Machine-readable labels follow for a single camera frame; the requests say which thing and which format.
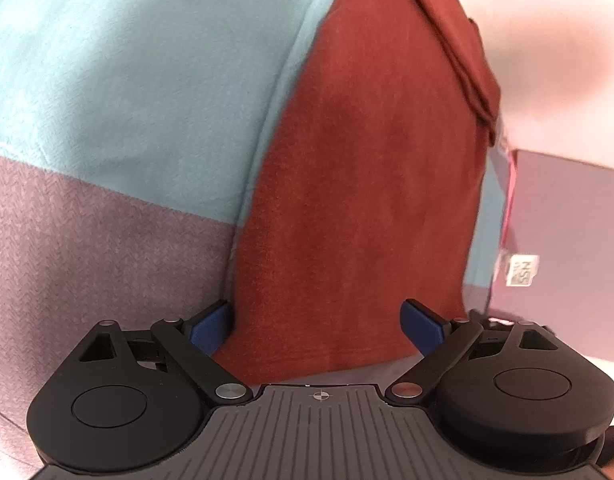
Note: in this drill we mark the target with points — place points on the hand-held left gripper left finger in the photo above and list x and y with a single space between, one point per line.
212 327

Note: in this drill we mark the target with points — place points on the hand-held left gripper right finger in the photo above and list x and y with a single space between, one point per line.
421 327

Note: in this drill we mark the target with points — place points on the red long-sleeve sweater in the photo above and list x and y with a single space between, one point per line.
362 210

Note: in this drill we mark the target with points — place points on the white label tag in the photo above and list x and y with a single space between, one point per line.
523 271

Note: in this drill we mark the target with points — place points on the teal grey printed blanket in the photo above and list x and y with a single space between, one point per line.
112 110

